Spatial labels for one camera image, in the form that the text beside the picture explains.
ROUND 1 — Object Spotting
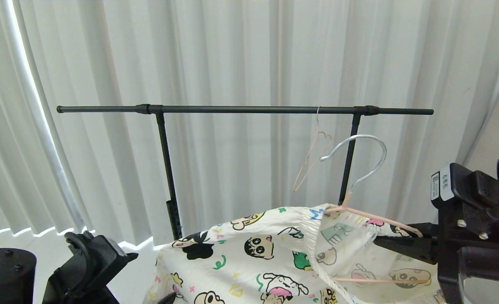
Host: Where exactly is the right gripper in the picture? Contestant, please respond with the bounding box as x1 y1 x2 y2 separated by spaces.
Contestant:
374 223 499 304

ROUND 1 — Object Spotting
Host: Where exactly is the pink clothes hanger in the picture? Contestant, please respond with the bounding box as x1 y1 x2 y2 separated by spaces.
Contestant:
320 134 431 284
293 106 333 193

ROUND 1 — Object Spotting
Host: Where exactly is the cream printed garment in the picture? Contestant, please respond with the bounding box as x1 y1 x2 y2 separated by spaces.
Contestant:
144 204 448 304

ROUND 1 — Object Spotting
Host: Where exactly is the black clothes rack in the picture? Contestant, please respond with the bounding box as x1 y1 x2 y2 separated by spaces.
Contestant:
57 103 435 241

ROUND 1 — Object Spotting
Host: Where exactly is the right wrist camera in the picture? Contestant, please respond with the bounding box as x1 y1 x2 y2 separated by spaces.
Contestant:
430 163 499 238

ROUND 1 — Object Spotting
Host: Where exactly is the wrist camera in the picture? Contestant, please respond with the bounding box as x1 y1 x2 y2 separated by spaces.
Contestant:
430 163 499 238
42 231 139 304

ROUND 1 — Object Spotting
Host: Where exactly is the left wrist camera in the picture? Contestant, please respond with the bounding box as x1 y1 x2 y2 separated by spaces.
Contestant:
42 231 139 304

